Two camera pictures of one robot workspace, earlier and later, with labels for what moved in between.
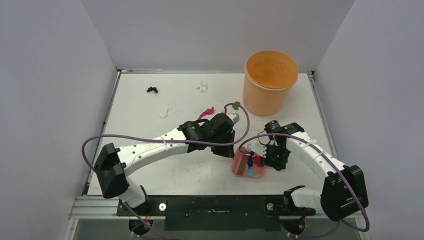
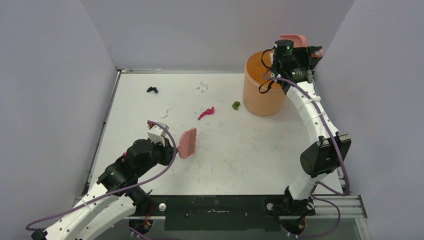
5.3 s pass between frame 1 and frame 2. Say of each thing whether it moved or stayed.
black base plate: stayed
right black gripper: moved
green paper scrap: stayed
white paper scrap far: stayed
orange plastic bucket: stayed
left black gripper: moved
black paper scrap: stayed
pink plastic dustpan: moved
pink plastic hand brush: moved
